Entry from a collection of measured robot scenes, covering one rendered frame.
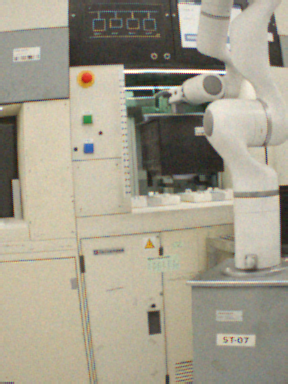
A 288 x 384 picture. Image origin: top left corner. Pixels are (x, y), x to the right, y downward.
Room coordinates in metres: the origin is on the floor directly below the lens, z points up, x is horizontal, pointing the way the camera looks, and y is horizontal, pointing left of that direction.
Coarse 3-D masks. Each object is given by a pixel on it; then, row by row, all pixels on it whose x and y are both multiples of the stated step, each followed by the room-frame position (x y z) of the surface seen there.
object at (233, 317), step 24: (192, 288) 1.30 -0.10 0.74; (216, 288) 1.26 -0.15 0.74; (240, 288) 1.24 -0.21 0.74; (264, 288) 1.21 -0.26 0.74; (192, 312) 1.30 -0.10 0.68; (216, 312) 1.26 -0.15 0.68; (240, 312) 1.23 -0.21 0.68; (264, 312) 1.21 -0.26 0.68; (216, 336) 1.26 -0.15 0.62; (240, 336) 1.23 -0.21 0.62; (264, 336) 1.20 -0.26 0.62; (192, 360) 1.30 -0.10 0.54; (216, 360) 1.26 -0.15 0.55; (240, 360) 1.23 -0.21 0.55; (264, 360) 1.20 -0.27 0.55
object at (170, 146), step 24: (144, 120) 1.83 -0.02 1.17; (168, 120) 1.75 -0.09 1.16; (192, 120) 1.77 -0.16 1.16; (144, 144) 1.89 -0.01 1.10; (168, 144) 1.75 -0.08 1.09; (192, 144) 1.77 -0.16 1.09; (144, 168) 1.91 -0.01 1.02; (168, 168) 1.74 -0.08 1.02; (192, 168) 1.76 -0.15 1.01; (216, 168) 1.79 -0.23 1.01
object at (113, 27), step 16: (176, 0) 2.04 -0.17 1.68; (192, 0) 2.06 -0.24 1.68; (96, 16) 1.95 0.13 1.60; (112, 16) 1.97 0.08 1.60; (128, 16) 1.98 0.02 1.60; (144, 16) 2.00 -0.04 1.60; (160, 16) 2.02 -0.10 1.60; (96, 32) 1.95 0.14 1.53; (112, 32) 1.97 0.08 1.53; (128, 32) 1.98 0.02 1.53; (144, 32) 2.00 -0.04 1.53; (160, 32) 2.02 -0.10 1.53; (192, 48) 2.05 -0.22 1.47; (80, 80) 1.94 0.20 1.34; (128, 128) 2.85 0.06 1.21; (128, 144) 2.85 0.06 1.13; (128, 160) 1.98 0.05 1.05; (144, 176) 2.91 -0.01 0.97; (208, 176) 3.03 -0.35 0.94; (144, 192) 2.93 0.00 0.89; (176, 192) 2.97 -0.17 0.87; (160, 256) 2.00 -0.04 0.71; (176, 256) 2.02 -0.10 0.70
